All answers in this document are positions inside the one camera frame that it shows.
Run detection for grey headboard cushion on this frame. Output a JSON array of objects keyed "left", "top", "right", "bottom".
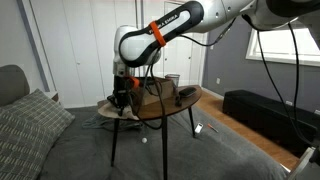
[{"left": 0, "top": 65, "right": 30, "bottom": 106}]

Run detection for cardboard box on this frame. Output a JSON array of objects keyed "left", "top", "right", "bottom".
[{"left": 134, "top": 77, "right": 174, "bottom": 105}]

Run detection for round wooden side table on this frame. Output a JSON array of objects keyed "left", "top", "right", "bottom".
[{"left": 97, "top": 84, "right": 203, "bottom": 180}]

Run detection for brown cloth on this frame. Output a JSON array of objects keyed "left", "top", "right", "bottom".
[{"left": 97, "top": 100, "right": 138, "bottom": 120}]

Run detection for white closet doors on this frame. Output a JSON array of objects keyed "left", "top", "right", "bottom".
[{"left": 19, "top": 0, "right": 209, "bottom": 108}]

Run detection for white remote on bed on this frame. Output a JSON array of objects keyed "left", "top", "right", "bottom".
[{"left": 195, "top": 123, "right": 203, "bottom": 134}]

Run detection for black case on table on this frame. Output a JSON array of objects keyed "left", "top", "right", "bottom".
[{"left": 179, "top": 87, "right": 196, "bottom": 97}]

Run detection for orange handled screwdriver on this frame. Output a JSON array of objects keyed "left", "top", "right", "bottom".
[{"left": 207, "top": 124, "right": 219, "bottom": 133}]

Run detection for grey bed blanket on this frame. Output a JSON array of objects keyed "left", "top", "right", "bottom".
[{"left": 37, "top": 107, "right": 288, "bottom": 180}]

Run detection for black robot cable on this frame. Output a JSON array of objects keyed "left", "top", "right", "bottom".
[{"left": 126, "top": 16, "right": 318, "bottom": 148}]

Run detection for clear plastic cup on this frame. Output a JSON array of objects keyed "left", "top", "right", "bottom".
[{"left": 165, "top": 74, "right": 180, "bottom": 87}]

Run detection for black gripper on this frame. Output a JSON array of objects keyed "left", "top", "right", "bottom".
[{"left": 107, "top": 76, "right": 135, "bottom": 116}]

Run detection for small black object on table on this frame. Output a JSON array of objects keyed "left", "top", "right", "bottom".
[{"left": 175, "top": 95, "right": 182, "bottom": 107}]

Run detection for small white ball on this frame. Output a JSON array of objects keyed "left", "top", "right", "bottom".
[{"left": 142, "top": 138, "right": 148, "bottom": 143}]

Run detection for grey plaid pillow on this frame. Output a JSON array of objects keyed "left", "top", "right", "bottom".
[{"left": 0, "top": 89, "right": 75, "bottom": 180}]

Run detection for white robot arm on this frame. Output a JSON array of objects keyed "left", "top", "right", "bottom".
[{"left": 111, "top": 0, "right": 320, "bottom": 111}]

